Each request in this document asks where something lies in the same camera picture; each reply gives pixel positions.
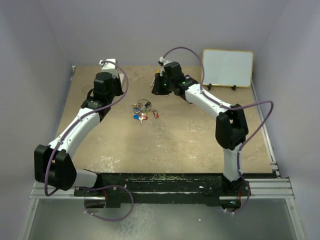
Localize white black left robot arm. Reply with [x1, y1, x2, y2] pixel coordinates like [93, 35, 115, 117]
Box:
[34, 70, 125, 196]

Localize small blue key tag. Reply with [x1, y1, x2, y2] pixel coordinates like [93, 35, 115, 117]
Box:
[133, 114, 140, 120]

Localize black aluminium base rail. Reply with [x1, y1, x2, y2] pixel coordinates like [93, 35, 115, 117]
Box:
[29, 171, 296, 208]

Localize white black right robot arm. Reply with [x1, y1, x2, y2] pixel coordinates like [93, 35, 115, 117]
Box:
[152, 59, 249, 196]

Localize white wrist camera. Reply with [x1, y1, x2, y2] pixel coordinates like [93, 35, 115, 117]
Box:
[99, 58, 118, 76]
[158, 56, 171, 76]

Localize black whiteboard stand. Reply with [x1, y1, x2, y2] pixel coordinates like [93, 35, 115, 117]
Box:
[207, 83, 237, 91]

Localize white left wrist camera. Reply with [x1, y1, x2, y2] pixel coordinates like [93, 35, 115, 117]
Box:
[99, 58, 118, 76]

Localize white stapler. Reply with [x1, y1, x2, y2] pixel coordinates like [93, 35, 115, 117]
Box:
[119, 73, 125, 85]

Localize large metal keyring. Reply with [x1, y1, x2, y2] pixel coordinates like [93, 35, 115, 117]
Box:
[137, 98, 152, 111]

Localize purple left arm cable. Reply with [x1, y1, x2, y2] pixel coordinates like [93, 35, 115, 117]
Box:
[44, 61, 135, 222]

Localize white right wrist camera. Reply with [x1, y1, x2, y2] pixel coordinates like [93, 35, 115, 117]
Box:
[158, 56, 171, 76]

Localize yellow framed whiteboard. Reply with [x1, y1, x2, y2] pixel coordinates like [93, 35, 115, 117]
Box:
[202, 49, 254, 88]

